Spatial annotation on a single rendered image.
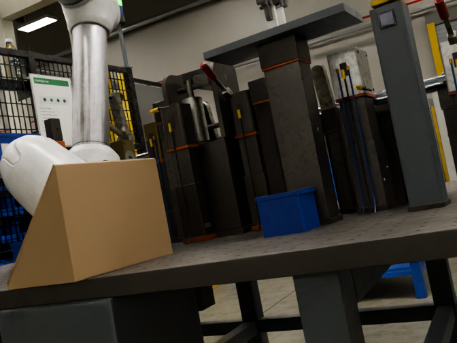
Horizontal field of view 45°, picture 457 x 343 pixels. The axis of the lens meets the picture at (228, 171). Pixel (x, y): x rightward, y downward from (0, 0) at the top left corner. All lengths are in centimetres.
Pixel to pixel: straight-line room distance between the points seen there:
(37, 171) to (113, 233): 23
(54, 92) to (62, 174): 141
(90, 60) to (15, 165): 44
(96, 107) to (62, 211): 53
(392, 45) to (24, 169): 84
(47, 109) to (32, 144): 111
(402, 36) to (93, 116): 81
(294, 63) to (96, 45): 61
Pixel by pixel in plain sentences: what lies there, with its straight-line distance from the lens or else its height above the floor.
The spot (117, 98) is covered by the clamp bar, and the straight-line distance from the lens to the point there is 189.
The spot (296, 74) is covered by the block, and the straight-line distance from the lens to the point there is 132.
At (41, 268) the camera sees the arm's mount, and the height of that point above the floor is 73.
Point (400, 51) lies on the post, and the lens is 125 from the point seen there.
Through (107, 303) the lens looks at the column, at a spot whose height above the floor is 65.
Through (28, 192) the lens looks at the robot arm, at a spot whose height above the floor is 89.
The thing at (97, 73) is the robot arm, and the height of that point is 121.
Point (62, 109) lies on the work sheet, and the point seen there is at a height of 131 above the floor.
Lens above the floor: 80
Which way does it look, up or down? 3 degrees up
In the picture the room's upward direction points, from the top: 11 degrees counter-clockwise
